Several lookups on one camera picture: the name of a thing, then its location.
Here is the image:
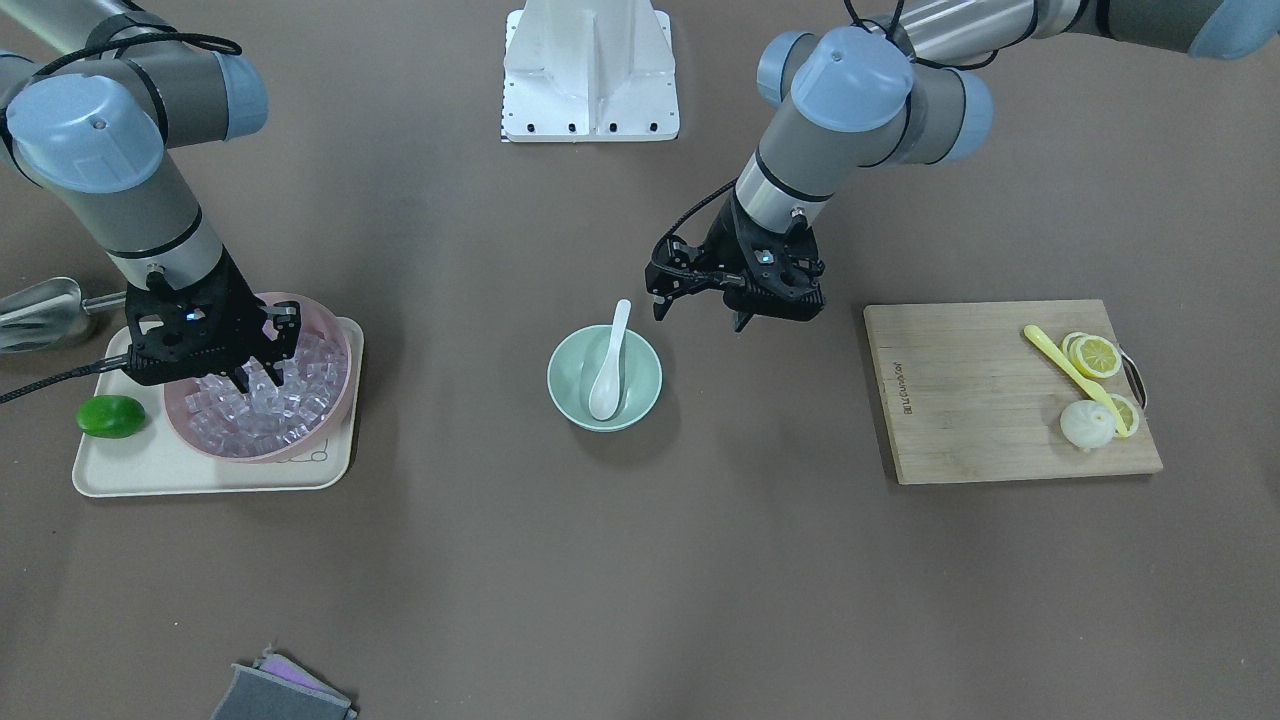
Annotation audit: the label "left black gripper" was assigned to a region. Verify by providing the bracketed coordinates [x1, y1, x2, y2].
[646, 190, 826, 333]

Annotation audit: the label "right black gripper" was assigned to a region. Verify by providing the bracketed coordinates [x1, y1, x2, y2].
[124, 252, 301, 395]

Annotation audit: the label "white ceramic spoon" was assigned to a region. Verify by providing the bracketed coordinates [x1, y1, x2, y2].
[588, 299, 632, 421]

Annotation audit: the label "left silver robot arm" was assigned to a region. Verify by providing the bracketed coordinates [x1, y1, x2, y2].
[645, 1, 1279, 331]

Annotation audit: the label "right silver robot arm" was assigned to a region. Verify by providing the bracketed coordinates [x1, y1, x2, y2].
[3, 1, 302, 392]

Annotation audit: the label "pile of clear ice cubes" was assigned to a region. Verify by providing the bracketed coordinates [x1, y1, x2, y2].
[175, 331, 349, 457]

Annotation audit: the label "pink bowl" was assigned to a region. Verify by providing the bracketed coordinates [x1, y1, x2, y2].
[163, 292, 356, 462]

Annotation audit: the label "mint green bowl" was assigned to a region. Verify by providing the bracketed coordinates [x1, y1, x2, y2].
[547, 324, 663, 433]

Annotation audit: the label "metal ice scoop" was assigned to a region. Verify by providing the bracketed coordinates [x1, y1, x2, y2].
[1, 277, 125, 354]

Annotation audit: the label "beige serving tray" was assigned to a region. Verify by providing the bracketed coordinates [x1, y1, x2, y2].
[72, 372, 356, 498]

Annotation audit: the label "green lime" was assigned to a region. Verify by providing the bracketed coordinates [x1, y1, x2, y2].
[76, 395, 147, 439]

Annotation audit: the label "wooden cutting board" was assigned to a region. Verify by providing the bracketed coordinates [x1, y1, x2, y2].
[863, 299, 1164, 486]

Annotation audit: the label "grey folded cloth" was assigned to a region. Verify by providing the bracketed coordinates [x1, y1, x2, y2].
[211, 651, 358, 719]

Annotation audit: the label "yellow plastic knife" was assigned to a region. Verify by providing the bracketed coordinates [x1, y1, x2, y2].
[1021, 324, 1132, 437]

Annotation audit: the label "lemon slice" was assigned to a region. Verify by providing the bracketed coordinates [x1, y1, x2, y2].
[1108, 393, 1142, 439]
[1060, 331, 1123, 380]

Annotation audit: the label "white steamed bun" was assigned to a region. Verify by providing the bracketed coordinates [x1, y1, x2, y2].
[1059, 400, 1116, 452]

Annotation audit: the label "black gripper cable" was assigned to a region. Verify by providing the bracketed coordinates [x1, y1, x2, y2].
[0, 355, 131, 406]

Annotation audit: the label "white camera pillar base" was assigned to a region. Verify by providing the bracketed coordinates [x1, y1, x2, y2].
[500, 1, 681, 143]

